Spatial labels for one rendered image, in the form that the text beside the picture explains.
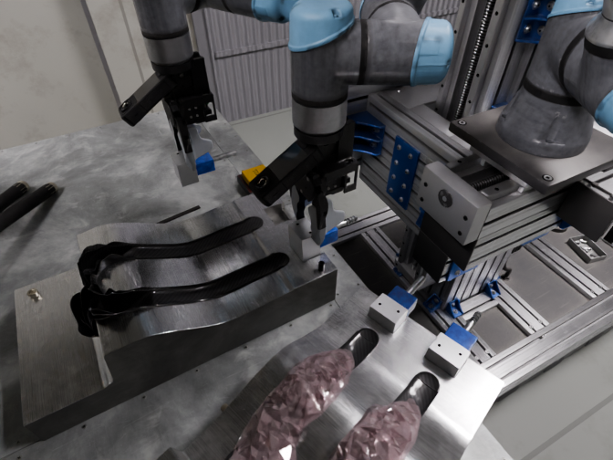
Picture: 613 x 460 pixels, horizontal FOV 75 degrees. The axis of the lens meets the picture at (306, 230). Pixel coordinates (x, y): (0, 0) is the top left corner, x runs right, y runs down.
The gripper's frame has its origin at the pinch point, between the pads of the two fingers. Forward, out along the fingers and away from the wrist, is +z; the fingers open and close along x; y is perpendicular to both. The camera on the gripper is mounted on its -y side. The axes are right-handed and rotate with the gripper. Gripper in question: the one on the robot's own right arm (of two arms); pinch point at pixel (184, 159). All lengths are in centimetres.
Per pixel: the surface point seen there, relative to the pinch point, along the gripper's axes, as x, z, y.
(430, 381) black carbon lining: -58, 10, 16
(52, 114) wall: 181, 66, -35
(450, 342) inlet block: -56, 7, 22
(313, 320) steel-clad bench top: -38.0, 15.0, 8.4
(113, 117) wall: 180, 76, -5
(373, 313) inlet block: -45.5, 8.1, 15.3
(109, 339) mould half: -33.9, 1.6, -21.8
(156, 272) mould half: -23.7, 3.4, -13.1
